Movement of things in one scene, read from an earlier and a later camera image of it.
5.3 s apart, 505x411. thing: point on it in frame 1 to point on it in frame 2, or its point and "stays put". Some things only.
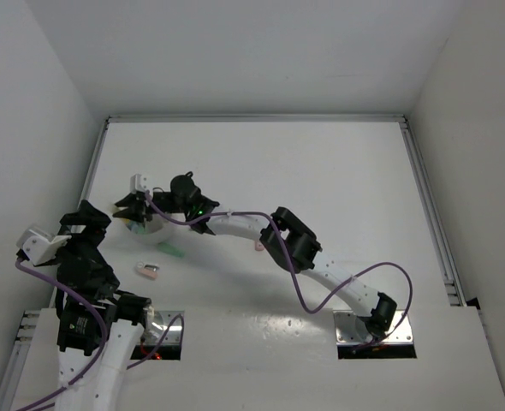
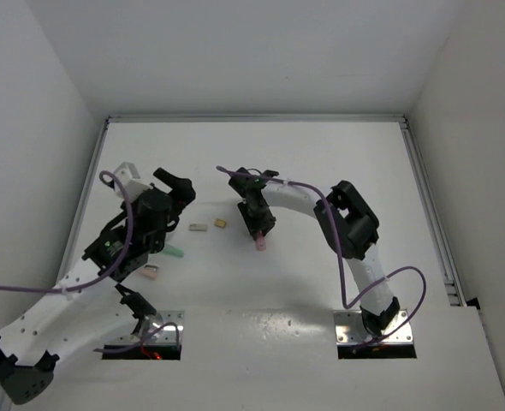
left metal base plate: (158, 324) stays put
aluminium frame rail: (30, 320) stays put
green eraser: (170, 249) stays put
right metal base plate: (352, 329) stays put
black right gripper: (136, 207) to (257, 226)
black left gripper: (97, 223) to (181, 192)
